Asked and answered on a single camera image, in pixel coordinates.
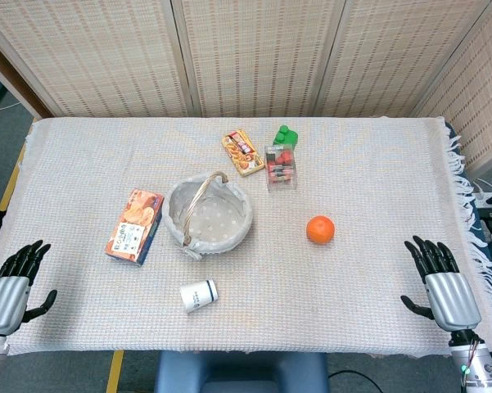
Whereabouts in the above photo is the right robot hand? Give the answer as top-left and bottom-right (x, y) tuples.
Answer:
(399, 235), (483, 332)

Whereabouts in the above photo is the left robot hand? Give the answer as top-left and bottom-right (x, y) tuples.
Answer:
(0, 239), (59, 337)

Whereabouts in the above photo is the orange fruit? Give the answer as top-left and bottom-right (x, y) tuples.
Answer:
(305, 215), (336, 246)

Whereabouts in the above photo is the woven white tablecloth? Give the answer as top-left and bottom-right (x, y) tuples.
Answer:
(0, 115), (492, 356)

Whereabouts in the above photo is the fabric-lined wicker basket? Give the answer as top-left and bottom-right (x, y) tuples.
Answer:
(161, 170), (255, 260)

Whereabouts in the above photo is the white power strip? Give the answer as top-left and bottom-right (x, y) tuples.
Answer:
(473, 179), (492, 210)

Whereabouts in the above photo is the orange and blue biscuit box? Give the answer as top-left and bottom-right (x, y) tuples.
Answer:
(104, 187), (165, 267)

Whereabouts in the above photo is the white paper cup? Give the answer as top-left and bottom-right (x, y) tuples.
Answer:
(178, 279), (219, 314)

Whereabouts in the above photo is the clear box of red items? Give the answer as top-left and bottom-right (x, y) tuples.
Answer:
(264, 143), (299, 193)

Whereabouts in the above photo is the green plastic bottle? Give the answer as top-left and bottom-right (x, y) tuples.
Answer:
(272, 124), (300, 151)

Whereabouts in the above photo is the yellow and red snack box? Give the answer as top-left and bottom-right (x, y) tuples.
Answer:
(221, 129), (266, 178)

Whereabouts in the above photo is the folding bamboo screen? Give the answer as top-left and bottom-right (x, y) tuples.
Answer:
(0, 0), (492, 173)

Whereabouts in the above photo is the black cable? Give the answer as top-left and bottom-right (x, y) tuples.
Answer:
(326, 368), (377, 393)

